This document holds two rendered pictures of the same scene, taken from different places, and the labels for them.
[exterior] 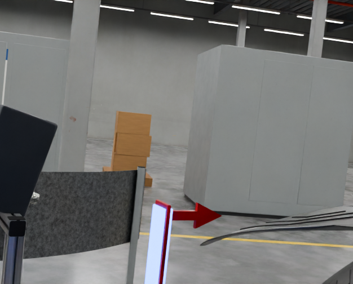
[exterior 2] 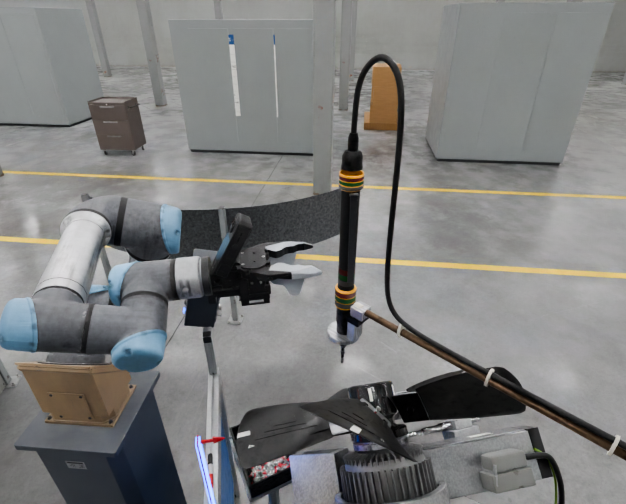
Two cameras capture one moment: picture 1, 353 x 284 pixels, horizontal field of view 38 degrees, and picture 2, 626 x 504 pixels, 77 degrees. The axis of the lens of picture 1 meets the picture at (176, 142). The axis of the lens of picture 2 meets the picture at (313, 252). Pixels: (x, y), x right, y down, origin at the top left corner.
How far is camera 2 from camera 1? 0.89 m
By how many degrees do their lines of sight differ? 32
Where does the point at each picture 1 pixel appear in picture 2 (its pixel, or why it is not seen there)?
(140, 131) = (391, 83)
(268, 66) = (508, 20)
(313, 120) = (548, 71)
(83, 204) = (304, 218)
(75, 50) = (317, 49)
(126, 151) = (380, 102)
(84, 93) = (327, 85)
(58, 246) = not seen: hidden behind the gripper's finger
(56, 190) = (284, 213)
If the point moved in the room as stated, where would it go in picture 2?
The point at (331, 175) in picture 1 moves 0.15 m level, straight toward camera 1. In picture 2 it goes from (559, 123) to (558, 125)
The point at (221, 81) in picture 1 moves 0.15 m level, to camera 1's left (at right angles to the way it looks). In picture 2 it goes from (458, 42) to (448, 42)
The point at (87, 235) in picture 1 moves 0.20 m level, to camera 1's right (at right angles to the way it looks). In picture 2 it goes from (309, 235) to (335, 239)
